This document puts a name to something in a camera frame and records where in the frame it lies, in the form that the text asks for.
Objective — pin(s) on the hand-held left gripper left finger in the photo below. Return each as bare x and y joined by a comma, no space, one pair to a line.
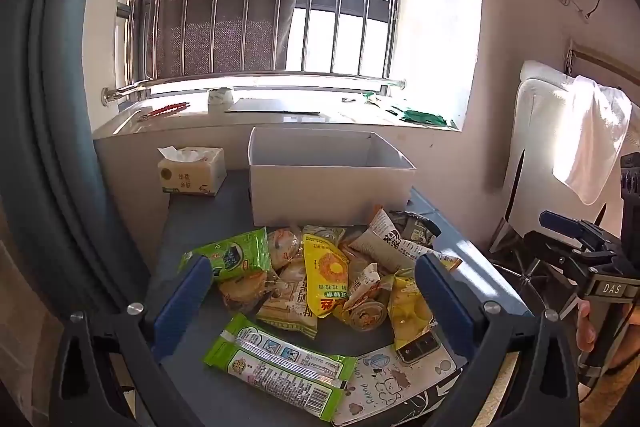
182,302

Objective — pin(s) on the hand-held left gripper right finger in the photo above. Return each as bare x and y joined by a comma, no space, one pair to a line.
445,302

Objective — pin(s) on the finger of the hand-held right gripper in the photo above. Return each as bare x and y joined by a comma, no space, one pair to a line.
550,249
560,222

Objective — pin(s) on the yellow chip packet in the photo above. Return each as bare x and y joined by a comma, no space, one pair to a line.
407,312

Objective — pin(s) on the clear pastry packet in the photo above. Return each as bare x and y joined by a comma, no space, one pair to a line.
285,247
245,289

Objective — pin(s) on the green seaweed snack packet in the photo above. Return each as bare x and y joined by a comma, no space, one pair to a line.
235,257

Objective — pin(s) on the cartoon lid jelly cup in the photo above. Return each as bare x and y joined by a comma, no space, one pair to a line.
365,317

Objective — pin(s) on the small red and white packet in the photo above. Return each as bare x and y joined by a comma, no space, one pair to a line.
362,284

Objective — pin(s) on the brown and white snack packet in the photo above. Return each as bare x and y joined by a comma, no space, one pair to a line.
385,242

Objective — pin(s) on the large beige snack packet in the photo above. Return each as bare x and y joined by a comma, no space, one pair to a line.
287,307

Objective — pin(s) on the long green snack packet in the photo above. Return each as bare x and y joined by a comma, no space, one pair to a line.
280,367

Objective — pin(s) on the yellow sunflower snack packet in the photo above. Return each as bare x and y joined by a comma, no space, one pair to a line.
325,272

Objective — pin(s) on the pale green snack packet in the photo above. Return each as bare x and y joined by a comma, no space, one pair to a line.
325,233

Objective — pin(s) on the white cardboard box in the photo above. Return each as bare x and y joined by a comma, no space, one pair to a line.
330,192

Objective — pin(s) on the person's right hand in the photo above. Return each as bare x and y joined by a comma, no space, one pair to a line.
585,327

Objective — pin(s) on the metal stand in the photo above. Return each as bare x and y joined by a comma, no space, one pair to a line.
525,277

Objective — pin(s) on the smartphone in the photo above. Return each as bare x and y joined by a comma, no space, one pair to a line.
417,348

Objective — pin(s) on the white towel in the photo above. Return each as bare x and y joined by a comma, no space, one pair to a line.
595,142

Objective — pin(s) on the white chair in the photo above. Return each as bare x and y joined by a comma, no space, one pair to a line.
537,137

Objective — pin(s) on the cartoon printed tablet case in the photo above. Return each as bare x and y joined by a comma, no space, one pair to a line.
390,387

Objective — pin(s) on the tissue pack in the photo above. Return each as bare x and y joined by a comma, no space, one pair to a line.
192,174

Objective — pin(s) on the green plastic bag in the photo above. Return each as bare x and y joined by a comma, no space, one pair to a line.
425,117

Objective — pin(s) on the red pen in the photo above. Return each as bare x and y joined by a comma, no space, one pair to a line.
165,109

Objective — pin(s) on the tape roll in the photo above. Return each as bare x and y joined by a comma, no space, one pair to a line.
221,97

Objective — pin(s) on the dark teal curtain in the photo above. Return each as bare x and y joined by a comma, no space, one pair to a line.
50,107

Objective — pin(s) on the brown mesh curtain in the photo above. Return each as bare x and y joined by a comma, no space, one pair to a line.
230,32

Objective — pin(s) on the steel window bars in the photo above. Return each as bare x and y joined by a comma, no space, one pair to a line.
345,2

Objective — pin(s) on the wooden picture frame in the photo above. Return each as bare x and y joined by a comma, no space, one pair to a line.
600,57

